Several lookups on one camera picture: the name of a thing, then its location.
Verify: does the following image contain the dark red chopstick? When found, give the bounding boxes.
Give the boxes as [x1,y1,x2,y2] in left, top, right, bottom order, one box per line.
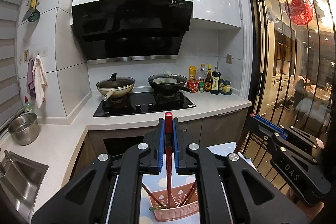
[142,182,164,207]

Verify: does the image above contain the maroon chopstick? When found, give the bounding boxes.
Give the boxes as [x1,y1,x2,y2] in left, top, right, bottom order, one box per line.
[181,181,197,206]

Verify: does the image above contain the green chopstick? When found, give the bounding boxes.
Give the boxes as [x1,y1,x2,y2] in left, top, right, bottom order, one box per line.
[149,206,168,211]

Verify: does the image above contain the black gas stove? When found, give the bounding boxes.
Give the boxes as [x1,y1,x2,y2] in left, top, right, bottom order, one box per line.
[93,92,196,117]

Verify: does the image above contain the red instant noodle cup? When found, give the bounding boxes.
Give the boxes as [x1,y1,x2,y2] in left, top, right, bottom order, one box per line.
[187,80,199,93]

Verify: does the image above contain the black wok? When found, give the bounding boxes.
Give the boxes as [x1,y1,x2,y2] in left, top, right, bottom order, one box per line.
[147,74,193,96]

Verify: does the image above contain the small green lid jar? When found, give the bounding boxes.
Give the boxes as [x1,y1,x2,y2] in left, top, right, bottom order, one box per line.
[199,81,205,93]

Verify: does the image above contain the brown sauce bottle yellow cap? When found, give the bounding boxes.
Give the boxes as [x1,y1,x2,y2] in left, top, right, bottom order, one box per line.
[204,64,212,92]

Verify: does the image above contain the yellow seasoning packet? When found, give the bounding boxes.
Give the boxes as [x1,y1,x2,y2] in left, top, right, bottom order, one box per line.
[189,65,197,81]

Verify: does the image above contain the dark soy sauce bottle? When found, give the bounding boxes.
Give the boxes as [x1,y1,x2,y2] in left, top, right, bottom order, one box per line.
[210,67,221,95]

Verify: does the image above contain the clear plastic bottle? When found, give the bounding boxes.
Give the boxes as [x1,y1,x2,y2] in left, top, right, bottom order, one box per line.
[195,64,207,82]

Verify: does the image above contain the seasoning jars on tray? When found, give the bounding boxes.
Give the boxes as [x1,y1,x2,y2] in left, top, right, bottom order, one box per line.
[219,77,232,95]

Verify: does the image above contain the light blue patterned tablecloth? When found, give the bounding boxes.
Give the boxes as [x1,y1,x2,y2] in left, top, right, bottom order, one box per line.
[138,141,253,224]

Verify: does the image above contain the cream pan with lid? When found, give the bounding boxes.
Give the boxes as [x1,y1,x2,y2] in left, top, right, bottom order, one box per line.
[96,73,135,101]

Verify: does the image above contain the pink perforated utensil holder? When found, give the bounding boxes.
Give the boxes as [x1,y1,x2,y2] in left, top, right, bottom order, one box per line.
[149,182,199,222]

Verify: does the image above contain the black range hood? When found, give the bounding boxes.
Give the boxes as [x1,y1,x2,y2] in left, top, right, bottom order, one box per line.
[72,0,193,64]

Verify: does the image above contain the red paper window decoration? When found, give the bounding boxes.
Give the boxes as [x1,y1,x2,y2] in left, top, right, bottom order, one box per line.
[285,0,314,26]

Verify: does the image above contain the white hanging towel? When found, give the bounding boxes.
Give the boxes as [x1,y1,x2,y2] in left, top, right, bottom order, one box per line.
[33,55,48,109]

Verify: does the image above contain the black framed glass door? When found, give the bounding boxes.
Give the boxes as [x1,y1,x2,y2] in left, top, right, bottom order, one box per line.
[236,0,336,188]

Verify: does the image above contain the green dish soap bottle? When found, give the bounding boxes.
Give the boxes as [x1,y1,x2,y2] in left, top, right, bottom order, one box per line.
[24,96,34,113]

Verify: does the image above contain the purple hanging cloth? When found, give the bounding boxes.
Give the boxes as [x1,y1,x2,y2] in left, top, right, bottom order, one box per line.
[26,57,36,99]

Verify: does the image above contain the steel pot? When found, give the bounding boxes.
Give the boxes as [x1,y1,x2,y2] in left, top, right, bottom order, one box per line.
[8,113,40,146]

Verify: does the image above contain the steel sink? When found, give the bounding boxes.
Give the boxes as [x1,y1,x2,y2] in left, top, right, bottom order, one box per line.
[1,151,49,223]

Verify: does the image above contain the steel faucet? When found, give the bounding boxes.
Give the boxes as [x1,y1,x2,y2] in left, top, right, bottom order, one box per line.
[0,149,13,176]

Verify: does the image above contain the wall outlet plate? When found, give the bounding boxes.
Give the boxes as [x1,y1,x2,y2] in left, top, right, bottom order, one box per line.
[226,54,232,64]

